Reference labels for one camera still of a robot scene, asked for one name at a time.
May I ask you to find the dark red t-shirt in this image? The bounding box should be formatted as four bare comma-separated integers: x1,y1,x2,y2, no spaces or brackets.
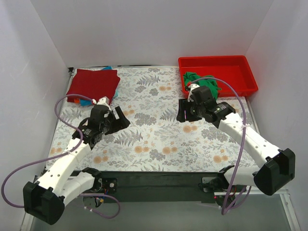
67,69,120,103

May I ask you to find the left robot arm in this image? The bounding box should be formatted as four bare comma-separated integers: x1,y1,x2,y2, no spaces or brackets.
23,104,130,225

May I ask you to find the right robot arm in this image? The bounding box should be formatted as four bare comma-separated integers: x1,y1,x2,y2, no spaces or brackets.
177,84,295,195

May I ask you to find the green t-shirt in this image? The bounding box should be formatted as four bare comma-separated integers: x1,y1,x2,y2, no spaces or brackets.
183,72,221,99

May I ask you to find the blue folded t-shirt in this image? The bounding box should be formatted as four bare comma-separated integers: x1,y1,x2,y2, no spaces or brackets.
79,66,118,106

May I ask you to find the floral patterned table mat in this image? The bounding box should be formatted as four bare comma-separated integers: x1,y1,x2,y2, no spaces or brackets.
45,66,268,173

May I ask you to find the red plastic bin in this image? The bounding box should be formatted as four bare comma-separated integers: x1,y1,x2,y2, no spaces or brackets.
178,55,258,98

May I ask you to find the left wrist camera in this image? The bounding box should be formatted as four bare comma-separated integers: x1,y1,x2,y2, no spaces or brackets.
96,96,110,106

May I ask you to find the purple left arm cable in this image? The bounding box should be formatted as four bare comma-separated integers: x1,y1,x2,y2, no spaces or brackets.
1,95,121,219

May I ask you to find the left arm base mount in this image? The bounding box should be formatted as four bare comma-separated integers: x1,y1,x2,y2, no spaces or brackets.
95,178,118,194

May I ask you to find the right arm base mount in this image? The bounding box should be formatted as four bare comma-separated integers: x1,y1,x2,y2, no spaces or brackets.
198,177,229,193

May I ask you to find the aluminium frame rail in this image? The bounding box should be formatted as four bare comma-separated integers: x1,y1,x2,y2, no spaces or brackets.
214,187,289,196

